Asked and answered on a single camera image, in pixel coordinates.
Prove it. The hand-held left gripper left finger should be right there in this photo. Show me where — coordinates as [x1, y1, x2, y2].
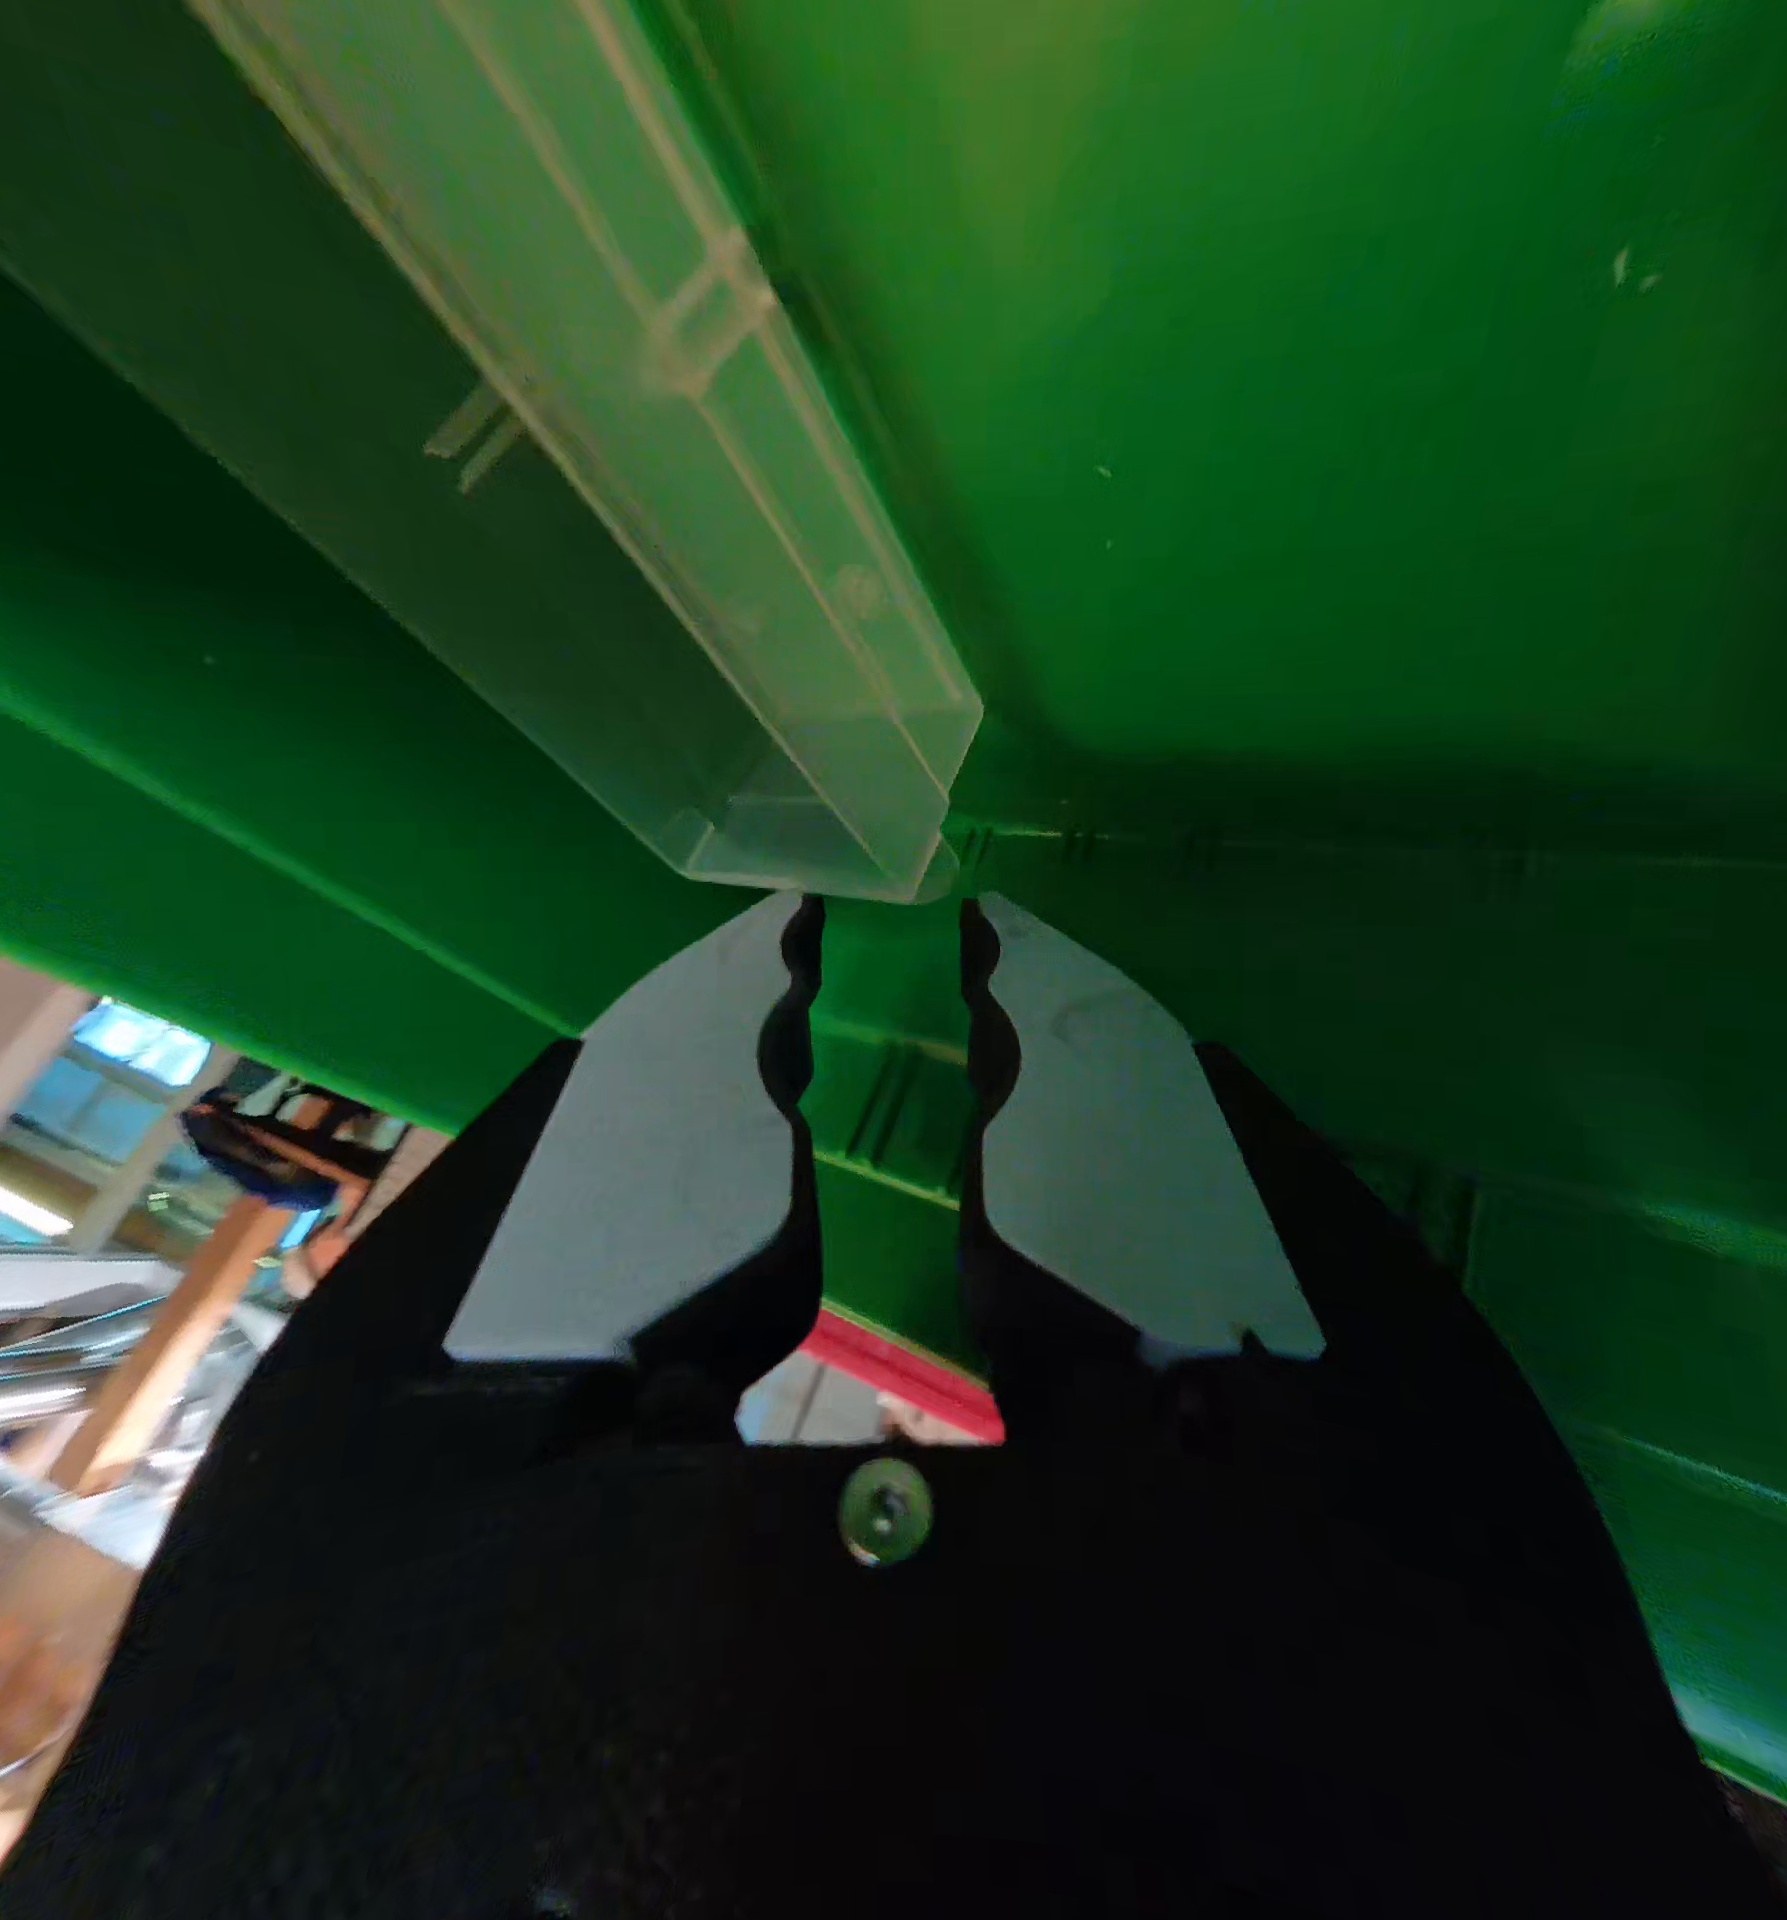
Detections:
[442, 890, 828, 1396]

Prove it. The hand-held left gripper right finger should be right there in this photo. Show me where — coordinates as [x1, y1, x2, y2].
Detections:
[957, 890, 1328, 1375]

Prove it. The green plastic bin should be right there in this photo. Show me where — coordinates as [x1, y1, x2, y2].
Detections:
[0, 0, 1787, 1839]

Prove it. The clear plastic drawer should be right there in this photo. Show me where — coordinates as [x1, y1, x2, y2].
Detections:
[188, 0, 983, 906]

